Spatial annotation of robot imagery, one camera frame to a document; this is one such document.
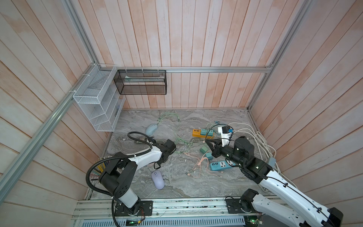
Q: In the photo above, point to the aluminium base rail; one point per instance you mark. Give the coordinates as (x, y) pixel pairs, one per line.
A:
(160, 208)

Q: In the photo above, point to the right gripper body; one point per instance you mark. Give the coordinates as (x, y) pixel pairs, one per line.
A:
(228, 153)

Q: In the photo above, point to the white wire mesh shelf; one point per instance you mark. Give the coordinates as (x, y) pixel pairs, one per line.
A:
(98, 97)

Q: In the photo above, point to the black mesh basket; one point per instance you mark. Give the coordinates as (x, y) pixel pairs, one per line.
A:
(141, 82)

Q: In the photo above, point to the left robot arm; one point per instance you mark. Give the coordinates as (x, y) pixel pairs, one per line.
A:
(113, 176)

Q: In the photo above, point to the lavender wireless mouse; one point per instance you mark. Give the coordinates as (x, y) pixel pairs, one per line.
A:
(158, 179)

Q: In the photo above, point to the light green USB charger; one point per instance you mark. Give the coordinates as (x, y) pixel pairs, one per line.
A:
(204, 149)

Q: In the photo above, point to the orange power strip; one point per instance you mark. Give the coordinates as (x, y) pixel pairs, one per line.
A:
(196, 133)

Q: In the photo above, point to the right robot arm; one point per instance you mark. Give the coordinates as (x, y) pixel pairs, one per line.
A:
(300, 211)

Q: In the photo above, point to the pink pencil cup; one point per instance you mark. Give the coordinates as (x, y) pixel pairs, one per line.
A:
(97, 171)

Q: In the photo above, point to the blue power strip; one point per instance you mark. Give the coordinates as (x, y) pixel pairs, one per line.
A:
(221, 165)

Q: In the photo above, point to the teal USB charger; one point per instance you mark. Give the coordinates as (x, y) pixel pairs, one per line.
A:
(209, 156)

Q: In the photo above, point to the light blue mouse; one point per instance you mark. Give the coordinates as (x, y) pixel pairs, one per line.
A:
(151, 129)

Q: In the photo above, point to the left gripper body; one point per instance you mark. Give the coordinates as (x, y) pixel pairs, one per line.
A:
(160, 161)

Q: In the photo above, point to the teal charger on orange strip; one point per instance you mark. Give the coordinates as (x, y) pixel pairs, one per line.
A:
(203, 132)

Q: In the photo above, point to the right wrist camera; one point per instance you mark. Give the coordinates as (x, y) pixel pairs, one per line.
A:
(226, 134)

